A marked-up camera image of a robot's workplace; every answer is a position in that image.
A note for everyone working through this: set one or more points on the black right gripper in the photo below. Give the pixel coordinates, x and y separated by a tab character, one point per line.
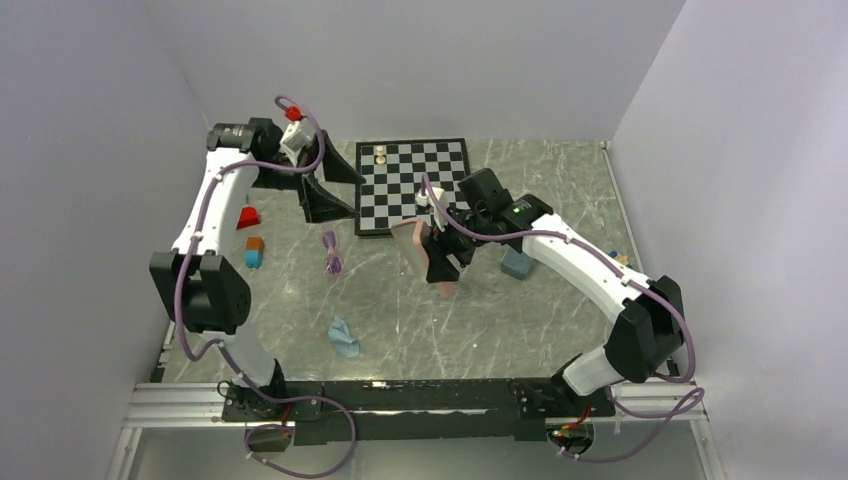
438	247

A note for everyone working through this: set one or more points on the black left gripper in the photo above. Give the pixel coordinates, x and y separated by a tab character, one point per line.
317	202

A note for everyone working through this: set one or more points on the pink glasses case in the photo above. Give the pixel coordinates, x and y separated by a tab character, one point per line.
409	234

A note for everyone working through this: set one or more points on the grey glasses case green lining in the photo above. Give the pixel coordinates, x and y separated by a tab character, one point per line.
517	265

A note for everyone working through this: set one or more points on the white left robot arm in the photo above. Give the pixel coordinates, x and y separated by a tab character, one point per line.
203	293

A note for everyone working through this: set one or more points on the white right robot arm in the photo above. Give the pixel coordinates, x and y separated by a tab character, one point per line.
646	314

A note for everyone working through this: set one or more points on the pink transparent sunglasses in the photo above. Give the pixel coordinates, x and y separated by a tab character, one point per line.
333	262

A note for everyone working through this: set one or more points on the black and white chessboard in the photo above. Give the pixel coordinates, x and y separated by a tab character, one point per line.
388	194

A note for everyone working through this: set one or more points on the grey toy hammer red head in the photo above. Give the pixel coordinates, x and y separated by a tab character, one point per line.
249	217

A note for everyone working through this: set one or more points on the orange and blue toy block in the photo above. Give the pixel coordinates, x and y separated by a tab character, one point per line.
254	252

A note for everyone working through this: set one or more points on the small blue cleaning cloth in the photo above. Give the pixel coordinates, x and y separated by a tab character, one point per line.
341	339

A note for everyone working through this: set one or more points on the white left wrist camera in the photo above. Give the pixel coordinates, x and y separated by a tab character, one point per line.
297	136

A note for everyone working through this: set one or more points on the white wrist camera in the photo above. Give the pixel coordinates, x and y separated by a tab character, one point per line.
297	136
430	199

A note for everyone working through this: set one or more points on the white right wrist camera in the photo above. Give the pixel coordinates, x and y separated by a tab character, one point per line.
430	199

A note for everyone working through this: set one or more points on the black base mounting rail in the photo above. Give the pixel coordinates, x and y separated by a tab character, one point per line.
335	411

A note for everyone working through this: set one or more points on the aluminium frame rail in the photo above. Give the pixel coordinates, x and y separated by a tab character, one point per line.
175	405

